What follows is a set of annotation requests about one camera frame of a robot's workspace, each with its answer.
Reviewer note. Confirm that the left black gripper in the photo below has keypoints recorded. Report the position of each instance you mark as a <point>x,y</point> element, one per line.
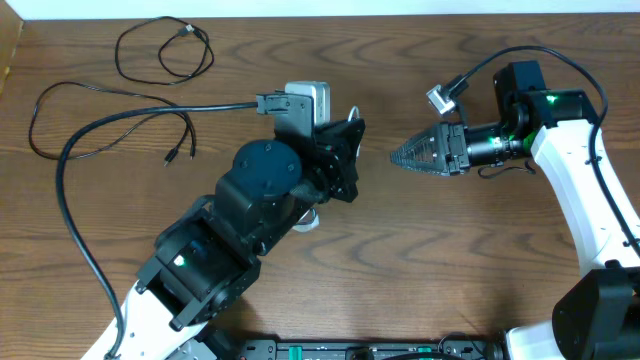
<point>328,153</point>

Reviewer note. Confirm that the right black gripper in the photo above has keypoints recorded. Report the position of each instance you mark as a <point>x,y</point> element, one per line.
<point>443,165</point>

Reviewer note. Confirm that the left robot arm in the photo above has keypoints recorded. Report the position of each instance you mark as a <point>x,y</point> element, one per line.
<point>207,259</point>

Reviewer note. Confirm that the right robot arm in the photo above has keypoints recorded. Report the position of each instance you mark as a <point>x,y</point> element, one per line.
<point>557,130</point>

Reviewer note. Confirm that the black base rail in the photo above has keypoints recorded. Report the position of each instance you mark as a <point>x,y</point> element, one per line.
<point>456,345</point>

